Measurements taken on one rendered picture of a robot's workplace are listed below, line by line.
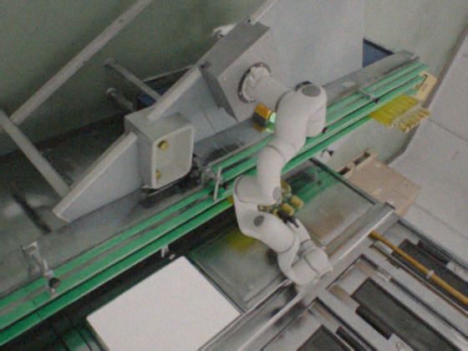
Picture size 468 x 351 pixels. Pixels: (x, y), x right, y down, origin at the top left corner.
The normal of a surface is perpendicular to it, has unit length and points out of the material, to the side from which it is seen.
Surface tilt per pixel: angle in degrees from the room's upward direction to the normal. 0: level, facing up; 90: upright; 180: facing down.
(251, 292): 90
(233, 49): 90
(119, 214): 90
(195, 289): 90
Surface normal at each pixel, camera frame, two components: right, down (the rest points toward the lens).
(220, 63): -0.25, -0.42
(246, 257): 0.14, -0.73
